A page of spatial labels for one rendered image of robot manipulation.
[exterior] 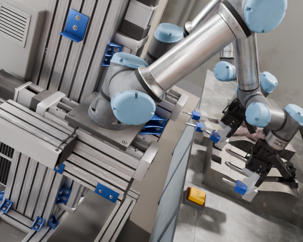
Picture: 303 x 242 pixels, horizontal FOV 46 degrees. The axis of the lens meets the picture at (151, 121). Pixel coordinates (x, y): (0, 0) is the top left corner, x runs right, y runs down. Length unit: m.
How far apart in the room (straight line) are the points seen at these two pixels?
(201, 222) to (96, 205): 0.84
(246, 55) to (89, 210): 1.25
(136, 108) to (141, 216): 1.53
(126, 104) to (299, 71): 3.30
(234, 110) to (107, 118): 0.60
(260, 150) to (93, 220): 1.04
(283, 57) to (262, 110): 2.92
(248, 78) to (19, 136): 0.76
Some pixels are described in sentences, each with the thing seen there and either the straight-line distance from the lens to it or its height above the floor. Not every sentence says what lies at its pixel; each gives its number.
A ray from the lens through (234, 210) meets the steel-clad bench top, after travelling 1.53.
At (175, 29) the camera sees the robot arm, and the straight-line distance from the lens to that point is 1.59.
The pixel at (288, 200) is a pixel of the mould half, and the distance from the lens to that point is 1.60.
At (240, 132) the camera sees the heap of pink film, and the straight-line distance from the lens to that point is 1.86.
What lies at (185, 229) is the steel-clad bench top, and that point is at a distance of 1.32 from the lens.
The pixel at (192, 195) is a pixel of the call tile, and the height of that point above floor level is 0.84.
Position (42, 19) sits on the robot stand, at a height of 1.20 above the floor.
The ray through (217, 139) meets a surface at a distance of 1.62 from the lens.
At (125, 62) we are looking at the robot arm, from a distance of 1.08.
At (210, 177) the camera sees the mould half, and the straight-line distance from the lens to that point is 1.53.
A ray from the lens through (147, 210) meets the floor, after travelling 2.49.
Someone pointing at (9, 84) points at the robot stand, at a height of 0.98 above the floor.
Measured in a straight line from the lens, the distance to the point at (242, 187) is 1.41.
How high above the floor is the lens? 1.68
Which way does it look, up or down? 30 degrees down
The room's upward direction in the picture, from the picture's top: 25 degrees clockwise
